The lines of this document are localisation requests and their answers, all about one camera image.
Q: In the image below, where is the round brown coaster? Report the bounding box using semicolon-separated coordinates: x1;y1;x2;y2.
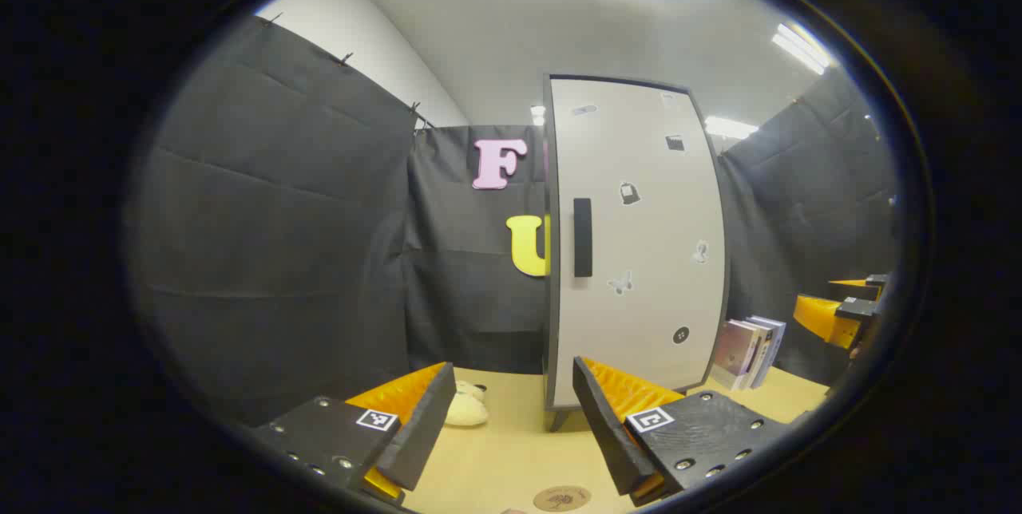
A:
533;485;592;512

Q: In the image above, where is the cream plush toy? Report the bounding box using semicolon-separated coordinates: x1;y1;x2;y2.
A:
443;381;490;428

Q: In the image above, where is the white spine book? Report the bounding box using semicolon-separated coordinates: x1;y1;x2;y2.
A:
735;318;774;389

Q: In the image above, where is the dark grey cabinet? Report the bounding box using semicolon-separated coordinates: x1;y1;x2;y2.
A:
543;73;731;433

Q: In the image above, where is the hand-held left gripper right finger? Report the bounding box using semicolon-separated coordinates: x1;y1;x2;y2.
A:
572;356;799;508

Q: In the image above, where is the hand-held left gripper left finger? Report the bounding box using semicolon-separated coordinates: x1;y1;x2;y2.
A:
252;362;458;508

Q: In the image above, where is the black cabinet door handle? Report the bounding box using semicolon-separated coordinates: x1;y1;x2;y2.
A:
573;197;593;278

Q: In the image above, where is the black backdrop cloth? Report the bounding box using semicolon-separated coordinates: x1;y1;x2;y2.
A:
128;15;903;427

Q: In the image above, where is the light grey cabinet door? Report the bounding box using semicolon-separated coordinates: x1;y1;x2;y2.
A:
551;77;729;411

